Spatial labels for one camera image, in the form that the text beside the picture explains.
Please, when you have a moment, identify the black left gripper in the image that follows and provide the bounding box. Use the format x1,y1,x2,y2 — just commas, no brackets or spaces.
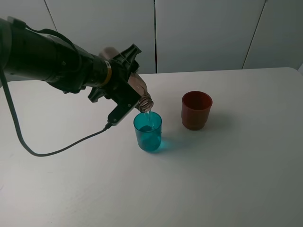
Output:
88,44,141,103

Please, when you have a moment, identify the teal translucent plastic cup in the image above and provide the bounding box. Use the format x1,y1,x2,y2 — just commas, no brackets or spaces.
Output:
134,111,162,153

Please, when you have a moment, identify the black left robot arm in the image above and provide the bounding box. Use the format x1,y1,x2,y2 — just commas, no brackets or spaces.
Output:
0,17,141,105

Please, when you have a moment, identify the clear plastic water bottle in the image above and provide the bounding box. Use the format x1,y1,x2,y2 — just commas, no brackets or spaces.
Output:
99,47,154,113

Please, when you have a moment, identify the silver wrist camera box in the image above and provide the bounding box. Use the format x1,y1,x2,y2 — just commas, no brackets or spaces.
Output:
107,81,141,125

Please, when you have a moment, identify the black camera cable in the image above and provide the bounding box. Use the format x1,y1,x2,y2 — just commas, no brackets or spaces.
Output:
0,67,113,157

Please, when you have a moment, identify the red plastic cup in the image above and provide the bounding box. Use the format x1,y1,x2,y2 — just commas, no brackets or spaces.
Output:
181,91,213,131

